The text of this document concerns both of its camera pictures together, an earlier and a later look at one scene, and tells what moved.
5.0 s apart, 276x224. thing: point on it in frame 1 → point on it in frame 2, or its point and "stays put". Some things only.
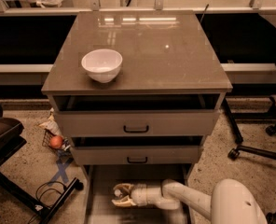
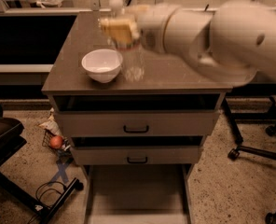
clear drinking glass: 118,193 → 133,63
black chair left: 6,136 stays put
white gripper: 140,194 → 151,28
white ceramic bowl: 103,65 stays put
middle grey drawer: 137,150 stays put
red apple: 56,142 stays put
